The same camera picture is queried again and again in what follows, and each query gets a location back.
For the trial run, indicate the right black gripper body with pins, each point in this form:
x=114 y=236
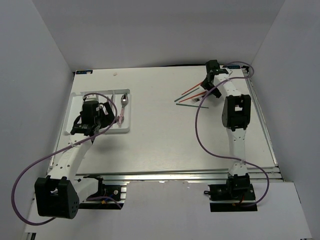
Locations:
x=208 y=85

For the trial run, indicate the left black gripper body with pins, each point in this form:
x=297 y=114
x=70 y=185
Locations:
x=103 y=120

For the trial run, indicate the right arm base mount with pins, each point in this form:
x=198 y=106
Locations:
x=230 y=195

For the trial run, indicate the green handled fork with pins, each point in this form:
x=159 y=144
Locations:
x=196 y=100

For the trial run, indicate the long orange chopstick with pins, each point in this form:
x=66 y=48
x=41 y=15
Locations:
x=187 y=91

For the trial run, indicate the white utensil tray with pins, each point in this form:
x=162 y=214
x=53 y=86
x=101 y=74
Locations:
x=110 y=96

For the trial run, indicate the pink handled knife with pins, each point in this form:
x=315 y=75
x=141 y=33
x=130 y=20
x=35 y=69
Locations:
x=105 y=107

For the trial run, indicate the pink handled spoon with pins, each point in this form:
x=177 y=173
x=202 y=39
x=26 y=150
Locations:
x=124 y=101

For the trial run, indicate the short orange chopstick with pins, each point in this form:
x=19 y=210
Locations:
x=193 y=97

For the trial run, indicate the right blue corner label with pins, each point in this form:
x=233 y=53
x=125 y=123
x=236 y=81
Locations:
x=232 y=67

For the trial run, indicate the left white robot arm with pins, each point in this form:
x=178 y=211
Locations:
x=60 y=193

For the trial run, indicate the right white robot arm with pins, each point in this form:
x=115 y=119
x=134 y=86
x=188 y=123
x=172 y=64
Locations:
x=236 y=116

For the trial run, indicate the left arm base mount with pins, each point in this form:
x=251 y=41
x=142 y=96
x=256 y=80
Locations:
x=107 y=196

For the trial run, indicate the green handled spoon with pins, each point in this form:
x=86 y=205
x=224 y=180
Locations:
x=120 y=120

